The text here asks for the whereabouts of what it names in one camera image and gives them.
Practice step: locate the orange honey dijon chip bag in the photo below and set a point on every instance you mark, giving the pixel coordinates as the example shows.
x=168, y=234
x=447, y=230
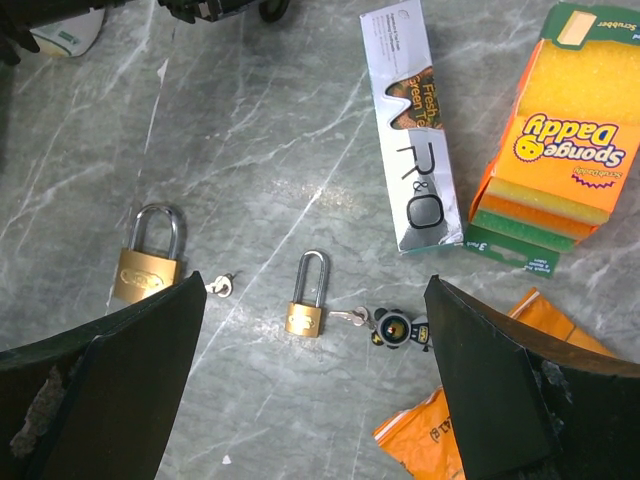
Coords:
x=421, y=439

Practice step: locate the teal white small box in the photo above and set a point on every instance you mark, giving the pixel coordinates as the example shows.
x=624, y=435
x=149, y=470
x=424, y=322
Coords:
x=419, y=178

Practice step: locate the small silver key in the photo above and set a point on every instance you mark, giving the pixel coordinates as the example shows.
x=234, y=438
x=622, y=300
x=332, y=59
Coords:
x=223, y=285

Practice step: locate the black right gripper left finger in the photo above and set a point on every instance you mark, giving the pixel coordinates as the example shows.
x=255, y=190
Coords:
x=99, y=401

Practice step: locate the small brass padlock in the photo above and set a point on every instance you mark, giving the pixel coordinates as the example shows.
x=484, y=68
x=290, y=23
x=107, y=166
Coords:
x=302, y=319

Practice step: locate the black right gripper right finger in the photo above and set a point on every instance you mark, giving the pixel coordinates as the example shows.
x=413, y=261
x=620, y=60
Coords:
x=525, y=405

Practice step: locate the large brass padlock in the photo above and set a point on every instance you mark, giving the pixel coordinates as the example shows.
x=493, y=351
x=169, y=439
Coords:
x=139, y=274

